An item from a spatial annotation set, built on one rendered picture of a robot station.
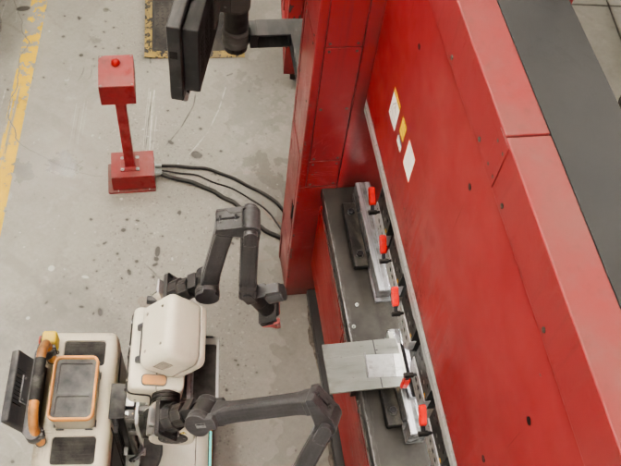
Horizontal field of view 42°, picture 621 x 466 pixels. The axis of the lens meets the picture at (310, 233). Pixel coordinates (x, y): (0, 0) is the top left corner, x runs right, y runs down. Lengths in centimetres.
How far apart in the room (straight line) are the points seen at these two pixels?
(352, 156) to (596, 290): 181
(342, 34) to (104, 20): 282
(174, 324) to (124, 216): 197
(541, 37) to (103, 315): 269
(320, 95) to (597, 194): 145
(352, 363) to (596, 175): 135
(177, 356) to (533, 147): 121
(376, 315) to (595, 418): 167
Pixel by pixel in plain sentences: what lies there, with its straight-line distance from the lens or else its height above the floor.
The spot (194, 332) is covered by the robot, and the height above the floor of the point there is 134.
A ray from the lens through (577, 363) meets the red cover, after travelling 152.
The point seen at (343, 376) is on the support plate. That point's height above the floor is 100.
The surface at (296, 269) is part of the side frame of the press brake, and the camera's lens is 386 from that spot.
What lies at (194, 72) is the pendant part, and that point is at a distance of 305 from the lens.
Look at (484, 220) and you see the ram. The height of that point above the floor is 204.
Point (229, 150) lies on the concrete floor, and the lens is 459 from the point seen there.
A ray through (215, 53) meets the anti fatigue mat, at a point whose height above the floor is 1.
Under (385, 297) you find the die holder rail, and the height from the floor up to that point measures 89.
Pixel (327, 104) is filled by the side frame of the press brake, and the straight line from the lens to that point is 297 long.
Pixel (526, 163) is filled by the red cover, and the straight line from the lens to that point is 169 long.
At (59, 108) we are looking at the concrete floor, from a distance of 487.
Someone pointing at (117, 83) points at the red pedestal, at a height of 80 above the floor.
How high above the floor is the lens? 353
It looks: 56 degrees down
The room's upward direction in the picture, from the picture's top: 9 degrees clockwise
